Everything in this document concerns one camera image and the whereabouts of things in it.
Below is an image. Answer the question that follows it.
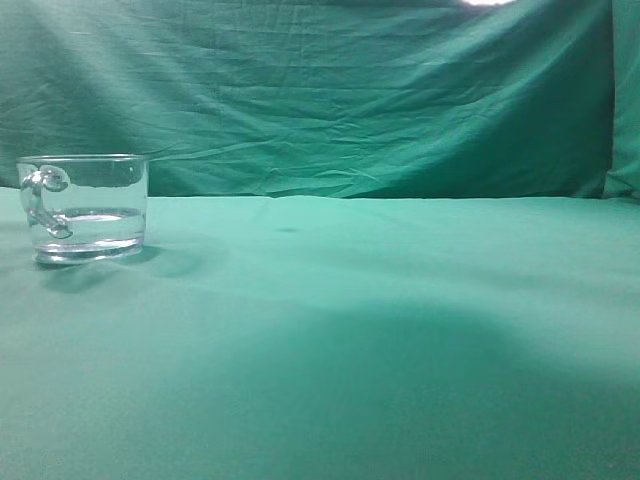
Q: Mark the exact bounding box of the green cloth table cover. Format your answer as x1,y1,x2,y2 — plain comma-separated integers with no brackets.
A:
1,189,639,479

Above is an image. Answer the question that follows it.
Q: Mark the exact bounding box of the green cloth backdrop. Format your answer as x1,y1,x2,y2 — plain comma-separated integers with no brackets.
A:
1,1,639,198

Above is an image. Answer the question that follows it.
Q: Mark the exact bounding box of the clear glass mug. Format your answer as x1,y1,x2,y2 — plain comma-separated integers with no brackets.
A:
16,153,149,265

